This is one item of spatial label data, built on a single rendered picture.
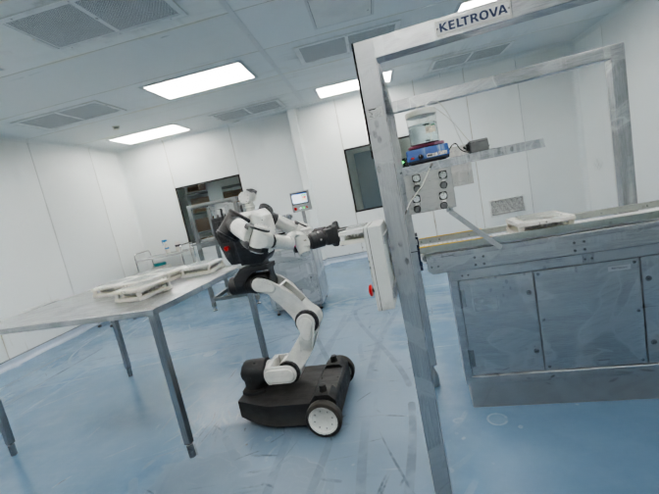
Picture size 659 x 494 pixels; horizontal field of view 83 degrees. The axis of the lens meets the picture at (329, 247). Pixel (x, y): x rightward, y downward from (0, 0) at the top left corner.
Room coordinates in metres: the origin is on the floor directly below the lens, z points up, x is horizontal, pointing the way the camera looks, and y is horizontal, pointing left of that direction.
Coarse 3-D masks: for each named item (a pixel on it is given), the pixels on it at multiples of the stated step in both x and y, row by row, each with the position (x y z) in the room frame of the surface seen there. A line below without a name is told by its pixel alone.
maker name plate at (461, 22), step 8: (480, 8) 1.09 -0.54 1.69; (488, 8) 1.08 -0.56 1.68; (496, 8) 1.08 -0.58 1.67; (504, 8) 1.07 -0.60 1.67; (456, 16) 1.10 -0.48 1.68; (464, 16) 1.10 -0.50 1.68; (472, 16) 1.09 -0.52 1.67; (480, 16) 1.09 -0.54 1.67; (488, 16) 1.08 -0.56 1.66; (496, 16) 1.08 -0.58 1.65; (504, 16) 1.07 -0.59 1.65; (440, 24) 1.11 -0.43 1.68; (448, 24) 1.11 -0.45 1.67; (456, 24) 1.10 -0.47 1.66; (464, 24) 1.10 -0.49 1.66; (472, 24) 1.09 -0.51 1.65; (480, 24) 1.09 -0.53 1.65; (440, 32) 1.11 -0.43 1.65; (448, 32) 1.11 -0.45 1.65
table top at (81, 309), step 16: (224, 272) 2.61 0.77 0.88; (176, 288) 2.36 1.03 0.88; (192, 288) 2.24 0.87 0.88; (48, 304) 2.84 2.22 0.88; (64, 304) 2.68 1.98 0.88; (80, 304) 2.52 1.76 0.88; (96, 304) 2.38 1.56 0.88; (112, 304) 2.26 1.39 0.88; (128, 304) 2.15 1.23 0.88; (144, 304) 2.05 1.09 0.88; (160, 304) 1.96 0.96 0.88; (176, 304) 2.04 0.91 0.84; (16, 320) 2.42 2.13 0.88; (32, 320) 2.29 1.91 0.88; (48, 320) 2.17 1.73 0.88; (64, 320) 2.07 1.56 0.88; (80, 320) 2.01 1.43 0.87; (96, 320) 1.98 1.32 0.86; (112, 320) 1.95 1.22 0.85
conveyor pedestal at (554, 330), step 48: (480, 288) 1.80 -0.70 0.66; (528, 288) 1.75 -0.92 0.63; (576, 288) 1.70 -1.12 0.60; (624, 288) 1.65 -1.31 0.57; (480, 336) 1.81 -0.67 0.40; (528, 336) 1.75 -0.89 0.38; (576, 336) 1.70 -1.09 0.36; (624, 336) 1.65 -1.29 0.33; (480, 384) 1.83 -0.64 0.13; (528, 384) 1.77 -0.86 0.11; (576, 384) 1.71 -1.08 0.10; (624, 384) 1.66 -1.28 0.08
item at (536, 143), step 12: (516, 144) 1.66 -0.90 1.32; (528, 144) 1.65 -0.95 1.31; (540, 144) 1.64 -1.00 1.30; (456, 156) 1.73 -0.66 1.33; (468, 156) 1.72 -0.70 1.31; (480, 156) 1.70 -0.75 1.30; (492, 156) 1.69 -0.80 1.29; (408, 168) 1.78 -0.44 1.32; (420, 168) 1.77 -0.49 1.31; (432, 168) 1.76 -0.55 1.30
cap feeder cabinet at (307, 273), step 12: (276, 252) 4.19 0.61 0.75; (288, 252) 4.18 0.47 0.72; (312, 252) 4.14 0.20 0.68; (276, 264) 4.20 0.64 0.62; (288, 264) 4.18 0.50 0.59; (300, 264) 4.16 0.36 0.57; (312, 264) 4.15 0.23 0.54; (288, 276) 4.18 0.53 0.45; (300, 276) 4.16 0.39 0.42; (312, 276) 4.14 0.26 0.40; (324, 276) 4.51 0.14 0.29; (300, 288) 4.17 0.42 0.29; (312, 288) 4.15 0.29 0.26; (324, 288) 4.34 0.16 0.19; (312, 300) 4.15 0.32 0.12; (324, 300) 4.24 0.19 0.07
